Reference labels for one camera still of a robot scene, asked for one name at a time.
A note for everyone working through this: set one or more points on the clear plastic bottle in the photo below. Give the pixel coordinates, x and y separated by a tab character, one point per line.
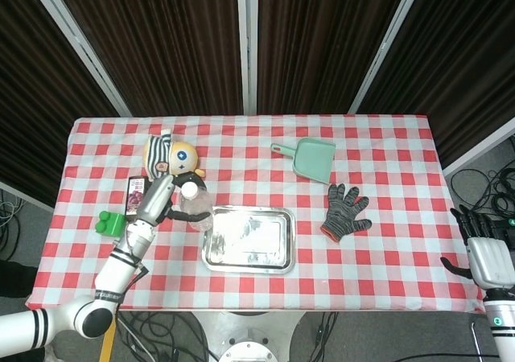
196	207

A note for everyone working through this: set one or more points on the grey striped work glove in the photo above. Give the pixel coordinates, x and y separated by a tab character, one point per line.
346	213

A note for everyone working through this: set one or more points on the red white checkered tablecloth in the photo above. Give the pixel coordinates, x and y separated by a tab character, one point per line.
362	273

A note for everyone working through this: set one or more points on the mint green dustpan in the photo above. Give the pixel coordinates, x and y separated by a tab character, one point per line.
311	159

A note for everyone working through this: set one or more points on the green building block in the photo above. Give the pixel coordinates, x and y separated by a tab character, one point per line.
110	224

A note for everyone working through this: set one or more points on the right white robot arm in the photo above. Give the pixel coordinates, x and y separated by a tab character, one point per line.
501	326

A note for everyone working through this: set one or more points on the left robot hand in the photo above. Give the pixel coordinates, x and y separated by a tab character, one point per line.
159	201

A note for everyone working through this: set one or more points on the robot base column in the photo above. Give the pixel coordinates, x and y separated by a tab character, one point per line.
245	338

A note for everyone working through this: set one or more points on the metal tray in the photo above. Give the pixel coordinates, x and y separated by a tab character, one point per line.
248	240

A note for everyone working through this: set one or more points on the yellow floor tape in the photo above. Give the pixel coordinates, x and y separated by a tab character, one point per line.
108	344

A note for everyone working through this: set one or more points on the dark juice carton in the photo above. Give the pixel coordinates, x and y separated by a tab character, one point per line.
135	195

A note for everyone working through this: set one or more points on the striped plush toy doll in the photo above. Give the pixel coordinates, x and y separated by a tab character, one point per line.
171	157

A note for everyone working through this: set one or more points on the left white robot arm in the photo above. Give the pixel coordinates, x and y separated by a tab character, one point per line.
100	281

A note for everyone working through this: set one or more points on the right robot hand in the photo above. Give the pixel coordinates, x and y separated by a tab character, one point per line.
484	257

